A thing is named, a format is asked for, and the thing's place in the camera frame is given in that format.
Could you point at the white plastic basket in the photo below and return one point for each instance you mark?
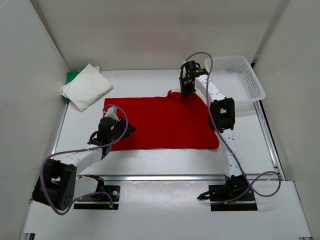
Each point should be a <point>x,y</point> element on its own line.
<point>235,78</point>

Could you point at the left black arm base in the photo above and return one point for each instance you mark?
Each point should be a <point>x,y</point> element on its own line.
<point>91,193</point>

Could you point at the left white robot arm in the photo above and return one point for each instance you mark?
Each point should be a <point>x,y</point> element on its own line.
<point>60,182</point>

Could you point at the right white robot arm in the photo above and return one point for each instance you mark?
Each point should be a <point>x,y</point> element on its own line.
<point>221,116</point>

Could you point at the white t shirt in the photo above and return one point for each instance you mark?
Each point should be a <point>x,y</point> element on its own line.
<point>87,87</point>

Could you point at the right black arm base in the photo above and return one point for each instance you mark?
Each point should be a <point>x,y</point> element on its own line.
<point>234,195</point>

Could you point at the red t shirt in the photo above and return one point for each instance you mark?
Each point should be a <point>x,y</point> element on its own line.
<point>166,122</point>

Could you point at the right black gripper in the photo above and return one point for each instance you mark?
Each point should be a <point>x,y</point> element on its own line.
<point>186,92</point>

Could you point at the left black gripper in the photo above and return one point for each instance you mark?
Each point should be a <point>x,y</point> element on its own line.
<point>130,130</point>

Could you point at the green t shirt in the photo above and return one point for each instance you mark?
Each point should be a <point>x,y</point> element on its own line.
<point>69,78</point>

